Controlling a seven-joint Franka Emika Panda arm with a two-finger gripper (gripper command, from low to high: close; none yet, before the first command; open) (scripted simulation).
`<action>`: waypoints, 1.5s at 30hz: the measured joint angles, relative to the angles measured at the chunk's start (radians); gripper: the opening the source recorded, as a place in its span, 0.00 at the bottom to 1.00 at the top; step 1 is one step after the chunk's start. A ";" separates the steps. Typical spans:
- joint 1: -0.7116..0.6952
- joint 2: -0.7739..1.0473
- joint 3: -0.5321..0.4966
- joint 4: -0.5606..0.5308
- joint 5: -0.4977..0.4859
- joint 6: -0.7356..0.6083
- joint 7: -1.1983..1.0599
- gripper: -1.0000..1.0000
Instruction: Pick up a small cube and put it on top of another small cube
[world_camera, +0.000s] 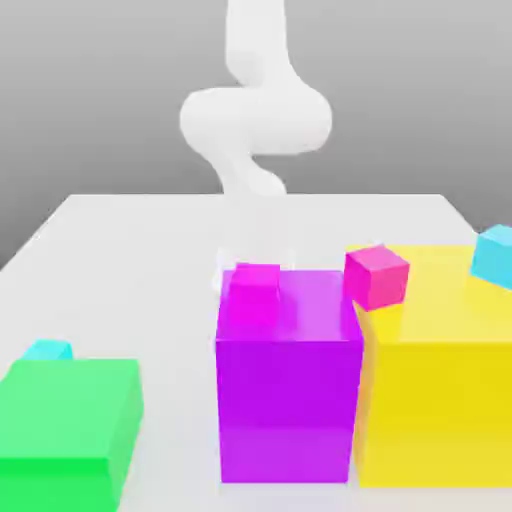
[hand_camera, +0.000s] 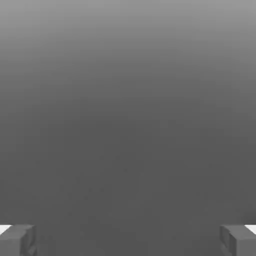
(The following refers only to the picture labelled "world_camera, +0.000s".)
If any small magenta cube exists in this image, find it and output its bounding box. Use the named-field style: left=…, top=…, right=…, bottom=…
left=229, top=262, right=282, bottom=321

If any small pink cube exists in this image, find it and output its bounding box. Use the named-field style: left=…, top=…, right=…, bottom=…
left=342, top=243, right=411, bottom=312

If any small cyan cube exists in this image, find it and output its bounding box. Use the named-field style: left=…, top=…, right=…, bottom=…
left=469, top=223, right=512, bottom=291
left=20, top=338, right=75, bottom=362

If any large purple box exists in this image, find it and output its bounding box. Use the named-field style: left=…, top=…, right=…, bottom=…
left=214, top=269, right=364, bottom=484

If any large yellow box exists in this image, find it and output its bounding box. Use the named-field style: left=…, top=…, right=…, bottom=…
left=344, top=243, right=512, bottom=489

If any large green box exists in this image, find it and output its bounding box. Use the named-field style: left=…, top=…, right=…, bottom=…
left=0, top=358, right=145, bottom=512

